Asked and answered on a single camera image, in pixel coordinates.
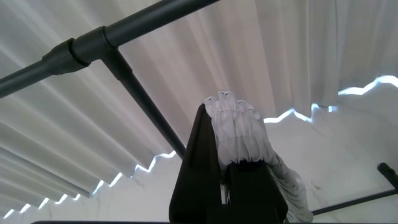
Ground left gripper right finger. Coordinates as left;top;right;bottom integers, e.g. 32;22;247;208
224;160;289;223

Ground black clothes rack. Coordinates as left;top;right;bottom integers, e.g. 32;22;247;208
0;0;398;217

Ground pale grey shorts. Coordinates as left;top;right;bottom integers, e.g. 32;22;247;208
202;90;314;223

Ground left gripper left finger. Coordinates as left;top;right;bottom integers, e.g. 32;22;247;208
169;103;223;223

